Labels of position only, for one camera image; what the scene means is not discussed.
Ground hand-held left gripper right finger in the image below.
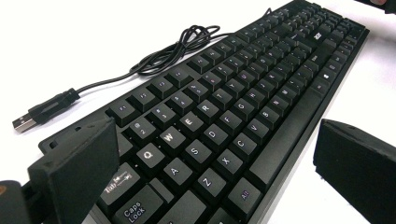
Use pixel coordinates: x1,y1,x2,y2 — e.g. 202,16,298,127
312,118,396,224

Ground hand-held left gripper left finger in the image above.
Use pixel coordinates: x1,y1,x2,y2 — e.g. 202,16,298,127
27,116,121,224

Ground black computer keyboard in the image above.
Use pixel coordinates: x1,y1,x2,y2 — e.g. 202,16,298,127
38,0,371,224

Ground black keyboard cable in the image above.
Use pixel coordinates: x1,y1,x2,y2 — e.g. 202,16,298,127
12,7,274,134

